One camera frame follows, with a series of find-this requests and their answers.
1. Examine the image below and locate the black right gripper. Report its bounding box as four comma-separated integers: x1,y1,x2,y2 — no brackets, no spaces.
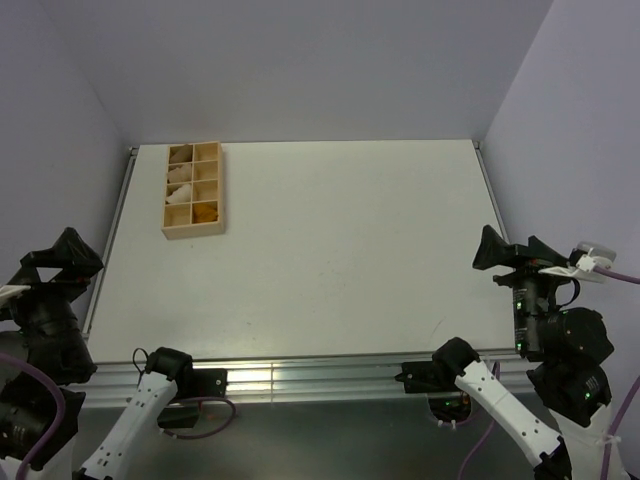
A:
470,221,575,352

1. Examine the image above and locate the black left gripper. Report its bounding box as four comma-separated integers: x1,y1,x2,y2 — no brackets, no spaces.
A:
0,226,102,371

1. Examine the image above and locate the mustard yellow striped sock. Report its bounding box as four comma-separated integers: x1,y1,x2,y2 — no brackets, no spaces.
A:
192,202,219,223

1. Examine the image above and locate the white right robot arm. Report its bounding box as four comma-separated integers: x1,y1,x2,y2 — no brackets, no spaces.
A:
432,225,639,479

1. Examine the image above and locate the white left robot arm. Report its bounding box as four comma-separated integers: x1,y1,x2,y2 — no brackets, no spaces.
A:
1,227,195,479

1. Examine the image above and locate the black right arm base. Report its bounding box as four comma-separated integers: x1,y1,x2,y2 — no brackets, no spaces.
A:
394,361,473,428

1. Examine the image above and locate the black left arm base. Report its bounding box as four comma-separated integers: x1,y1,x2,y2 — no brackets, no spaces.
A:
157,368,228,430

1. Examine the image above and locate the cream rolled sock lower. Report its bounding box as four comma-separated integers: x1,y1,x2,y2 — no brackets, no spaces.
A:
165,183,192,205

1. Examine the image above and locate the cream rolled sock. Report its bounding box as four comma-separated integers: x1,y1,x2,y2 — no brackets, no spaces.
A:
168,144,193,165
167,163,193,184
165,183,192,205

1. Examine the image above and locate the wooden compartment organizer box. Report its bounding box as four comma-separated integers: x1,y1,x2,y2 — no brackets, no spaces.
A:
162,141,226,240

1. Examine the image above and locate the cream rolled sock middle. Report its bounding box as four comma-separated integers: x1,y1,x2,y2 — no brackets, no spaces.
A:
167,163,193,184

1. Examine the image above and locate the cream rolled sock top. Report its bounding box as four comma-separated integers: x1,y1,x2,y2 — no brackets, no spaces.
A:
168,144,193,165

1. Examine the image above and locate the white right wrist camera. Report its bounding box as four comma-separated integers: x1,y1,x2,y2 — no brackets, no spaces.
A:
540,242,617,283

